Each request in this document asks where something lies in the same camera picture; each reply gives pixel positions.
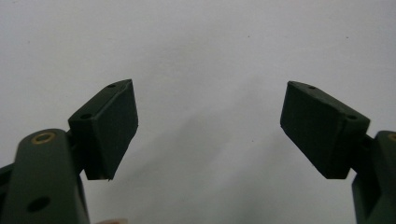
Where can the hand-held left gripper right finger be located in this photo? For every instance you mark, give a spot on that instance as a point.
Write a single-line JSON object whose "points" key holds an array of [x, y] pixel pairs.
{"points": [[317, 127]]}

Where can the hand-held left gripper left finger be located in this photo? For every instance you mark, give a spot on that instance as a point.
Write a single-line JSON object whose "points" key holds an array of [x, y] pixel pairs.
{"points": [[109, 130]]}

